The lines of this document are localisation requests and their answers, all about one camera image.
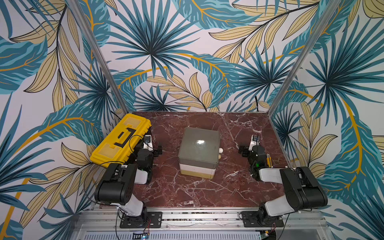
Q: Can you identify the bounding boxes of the yellow utility knife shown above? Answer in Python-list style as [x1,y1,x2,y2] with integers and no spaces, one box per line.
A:
[266,154,273,168]

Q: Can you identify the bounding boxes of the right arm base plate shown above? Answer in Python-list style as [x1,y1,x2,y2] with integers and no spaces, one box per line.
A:
[239,211,285,228]

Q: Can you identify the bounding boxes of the aluminium corner post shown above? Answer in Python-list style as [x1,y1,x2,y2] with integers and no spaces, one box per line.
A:
[67,0,129,115]
[268,0,341,117]

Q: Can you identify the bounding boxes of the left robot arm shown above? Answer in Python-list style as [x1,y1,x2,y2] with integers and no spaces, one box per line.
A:
[95,146,163,217]

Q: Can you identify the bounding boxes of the right aluminium corner post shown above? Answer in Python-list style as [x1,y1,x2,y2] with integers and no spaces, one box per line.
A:
[268,0,341,117]

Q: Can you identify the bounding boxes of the yellow plastic toolbox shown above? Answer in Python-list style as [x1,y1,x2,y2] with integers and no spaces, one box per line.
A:
[90,114,152,168]

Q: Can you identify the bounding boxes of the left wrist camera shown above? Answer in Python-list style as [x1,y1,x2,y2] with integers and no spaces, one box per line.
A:
[143,135,154,152]

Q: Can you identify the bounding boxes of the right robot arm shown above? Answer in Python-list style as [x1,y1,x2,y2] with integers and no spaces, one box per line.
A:
[239,145,328,221]

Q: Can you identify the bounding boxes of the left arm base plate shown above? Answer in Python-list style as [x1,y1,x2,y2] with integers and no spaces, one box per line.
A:
[120,212,163,229]

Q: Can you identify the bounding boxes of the aluminium front rail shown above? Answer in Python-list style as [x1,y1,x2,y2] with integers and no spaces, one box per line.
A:
[70,207,334,240]

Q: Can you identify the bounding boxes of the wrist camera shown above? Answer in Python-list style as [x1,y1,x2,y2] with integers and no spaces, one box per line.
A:
[249,135,260,151]
[143,135,154,152]

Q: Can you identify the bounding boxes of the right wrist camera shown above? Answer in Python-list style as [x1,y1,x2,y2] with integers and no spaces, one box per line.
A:
[249,135,260,151]

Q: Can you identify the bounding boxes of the left aluminium corner post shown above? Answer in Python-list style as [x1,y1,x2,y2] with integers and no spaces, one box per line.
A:
[67,0,129,115]

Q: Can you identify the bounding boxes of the grey drawer unit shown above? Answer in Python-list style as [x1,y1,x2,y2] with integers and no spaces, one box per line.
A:
[178,127,220,180]

